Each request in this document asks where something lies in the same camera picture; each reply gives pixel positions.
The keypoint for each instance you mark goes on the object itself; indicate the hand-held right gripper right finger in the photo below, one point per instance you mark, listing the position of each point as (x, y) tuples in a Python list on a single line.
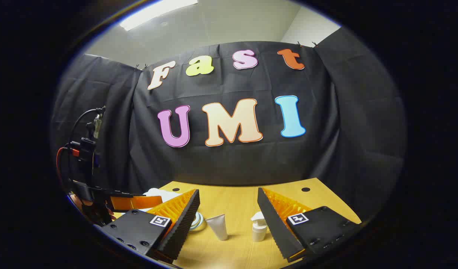
[(277, 226)]

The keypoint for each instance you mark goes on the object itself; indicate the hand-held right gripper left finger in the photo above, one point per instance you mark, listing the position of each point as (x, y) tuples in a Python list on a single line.
[(184, 224)]

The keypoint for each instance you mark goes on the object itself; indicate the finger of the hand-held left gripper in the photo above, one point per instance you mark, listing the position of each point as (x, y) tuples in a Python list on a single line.
[(135, 202)]

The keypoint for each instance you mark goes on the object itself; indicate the white pump bottle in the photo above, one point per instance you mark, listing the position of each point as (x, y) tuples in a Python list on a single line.
[(259, 232)]

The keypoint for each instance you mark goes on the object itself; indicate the light blue suitcase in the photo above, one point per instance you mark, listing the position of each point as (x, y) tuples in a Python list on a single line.
[(165, 194)]

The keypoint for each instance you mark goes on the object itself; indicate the white cream tube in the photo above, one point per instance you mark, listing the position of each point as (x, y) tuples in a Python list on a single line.
[(218, 226)]

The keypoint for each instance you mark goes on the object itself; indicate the black backdrop cloth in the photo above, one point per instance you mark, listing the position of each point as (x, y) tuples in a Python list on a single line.
[(232, 164)]

